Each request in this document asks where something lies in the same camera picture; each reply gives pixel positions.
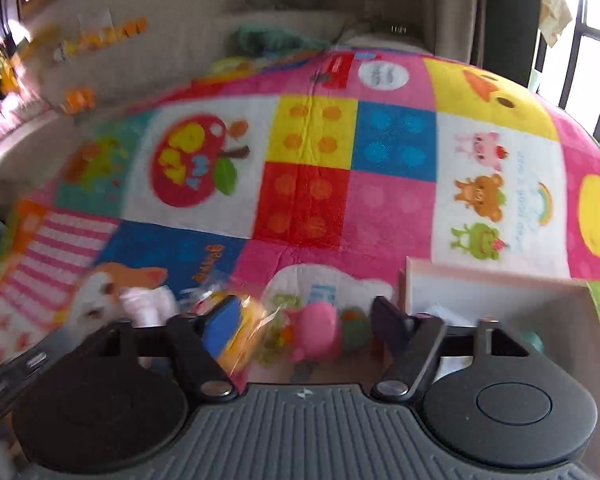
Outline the beige hanging towel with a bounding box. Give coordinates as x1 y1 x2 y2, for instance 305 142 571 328
539 0 575 49

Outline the pink plush toy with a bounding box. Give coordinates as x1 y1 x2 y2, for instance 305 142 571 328
285 302 343 366

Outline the green fuzzy ball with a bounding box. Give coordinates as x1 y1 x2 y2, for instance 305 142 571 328
341 309 373 352

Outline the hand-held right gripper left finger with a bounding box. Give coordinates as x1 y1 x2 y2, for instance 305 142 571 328
116 296 242 402

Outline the dark curtain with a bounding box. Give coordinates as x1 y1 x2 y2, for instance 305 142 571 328
484 0 545 92

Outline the yellow toy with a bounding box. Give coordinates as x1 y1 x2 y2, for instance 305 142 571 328
190 287 276 386

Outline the black window frame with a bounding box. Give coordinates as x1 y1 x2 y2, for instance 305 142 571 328
554 0 600 147

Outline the row of orange plush toys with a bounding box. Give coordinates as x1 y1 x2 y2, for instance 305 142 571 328
55 17 150 63

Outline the pink cardboard box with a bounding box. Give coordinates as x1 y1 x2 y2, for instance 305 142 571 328
399 257 600 376

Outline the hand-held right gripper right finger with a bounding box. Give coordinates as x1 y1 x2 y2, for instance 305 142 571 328
371 296 501 402

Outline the colourful printed play mat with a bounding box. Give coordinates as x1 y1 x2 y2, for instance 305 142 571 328
0 47 600 391

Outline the green knitted cloth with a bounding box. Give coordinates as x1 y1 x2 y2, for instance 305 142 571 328
236 26 308 57

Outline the teal small toy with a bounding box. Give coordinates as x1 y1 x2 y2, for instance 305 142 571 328
522 332 546 356

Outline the beige sofa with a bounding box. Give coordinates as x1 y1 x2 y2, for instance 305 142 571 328
0 9 433 181

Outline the orange clownfish plush toy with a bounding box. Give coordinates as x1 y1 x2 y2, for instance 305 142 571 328
62 88 97 115

